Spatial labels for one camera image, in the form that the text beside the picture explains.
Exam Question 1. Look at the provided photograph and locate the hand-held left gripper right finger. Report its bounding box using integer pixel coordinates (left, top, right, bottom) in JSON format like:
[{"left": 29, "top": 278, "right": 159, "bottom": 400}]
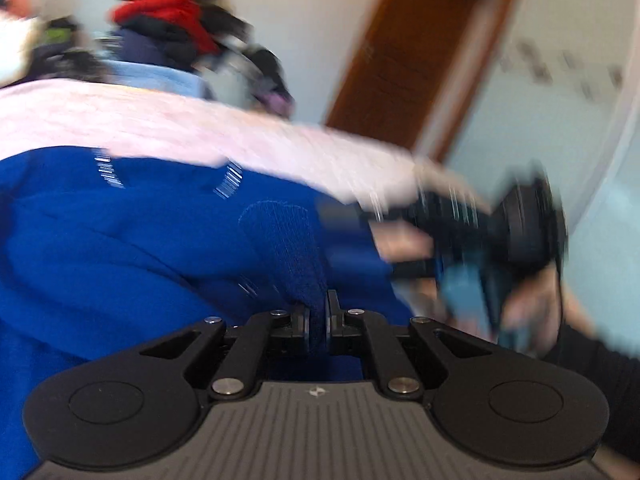
[{"left": 325, "top": 290, "right": 494, "bottom": 397}]

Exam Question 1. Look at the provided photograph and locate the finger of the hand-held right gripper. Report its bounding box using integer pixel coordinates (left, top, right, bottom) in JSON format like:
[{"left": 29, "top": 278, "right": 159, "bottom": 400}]
[
  {"left": 390, "top": 259, "right": 443, "bottom": 282},
  {"left": 316, "top": 195, "right": 426, "bottom": 228}
]

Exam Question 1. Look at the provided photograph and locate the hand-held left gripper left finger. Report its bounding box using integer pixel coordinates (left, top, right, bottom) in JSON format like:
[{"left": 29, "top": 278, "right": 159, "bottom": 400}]
[{"left": 140, "top": 304, "right": 312, "bottom": 399}]

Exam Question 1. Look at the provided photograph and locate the blue knit sweater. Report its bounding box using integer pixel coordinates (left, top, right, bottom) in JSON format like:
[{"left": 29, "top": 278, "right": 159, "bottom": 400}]
[{"left": 0, "top": 146, "right": 416, "bottom": 480}]

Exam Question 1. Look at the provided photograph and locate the person's right forearm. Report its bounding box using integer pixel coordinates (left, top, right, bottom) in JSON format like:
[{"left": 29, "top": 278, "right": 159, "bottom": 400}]
[{"left": 542, "top": 305, "right": 640, "bottom": 463}]

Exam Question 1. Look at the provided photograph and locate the pile of red and dark clothes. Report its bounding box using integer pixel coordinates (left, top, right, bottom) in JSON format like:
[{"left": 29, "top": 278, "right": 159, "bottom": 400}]
[{"left": 102, "top": 0, "right": 291, "bottom": 111}]

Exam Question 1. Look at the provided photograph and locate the person's right hand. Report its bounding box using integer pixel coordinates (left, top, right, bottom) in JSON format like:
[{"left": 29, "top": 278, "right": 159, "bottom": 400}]
[{"left": 500, "top": 260, "right": 593, "bottom": 356}]

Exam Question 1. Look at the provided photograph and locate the purple cloth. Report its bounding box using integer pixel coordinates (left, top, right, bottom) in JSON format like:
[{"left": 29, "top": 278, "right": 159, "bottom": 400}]
[{"left": 260, "top": 87, "right": 293, "bottom": 116}]

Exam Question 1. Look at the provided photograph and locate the brown wooden door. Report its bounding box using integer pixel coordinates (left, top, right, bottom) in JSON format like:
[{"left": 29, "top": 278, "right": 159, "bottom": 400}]
[{"left": 325, "top": 0, "right": 526, "bottom": 161}]

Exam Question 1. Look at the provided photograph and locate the pink bed sheet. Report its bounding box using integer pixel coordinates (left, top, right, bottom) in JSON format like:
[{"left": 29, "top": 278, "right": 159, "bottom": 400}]
[{"left": 0, "top": 79, "right": 493, "bottom": 216}]

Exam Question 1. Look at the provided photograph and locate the light blue blanket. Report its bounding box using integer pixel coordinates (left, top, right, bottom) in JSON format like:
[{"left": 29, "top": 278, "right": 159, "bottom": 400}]
[{"left": 97, "top": 57, "right": 213, "bottom": 98}]

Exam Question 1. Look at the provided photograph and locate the dark patterned cloth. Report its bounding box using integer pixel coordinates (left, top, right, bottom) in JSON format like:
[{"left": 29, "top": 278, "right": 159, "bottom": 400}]
[{"left": 27, "top": 42, "right": 108, "bottom": 83}]

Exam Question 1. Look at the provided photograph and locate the cream white pillow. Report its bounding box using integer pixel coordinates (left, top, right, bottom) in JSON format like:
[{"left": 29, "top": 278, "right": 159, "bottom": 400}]
[{"left": 0, "top": 12, "right": 43, "bottom": 88}]

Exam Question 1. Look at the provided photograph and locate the orange cloth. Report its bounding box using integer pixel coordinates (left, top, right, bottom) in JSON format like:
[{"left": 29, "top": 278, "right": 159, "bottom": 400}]
[{"left": 0, "top": 0, "right": 36, "bottom": 21}]

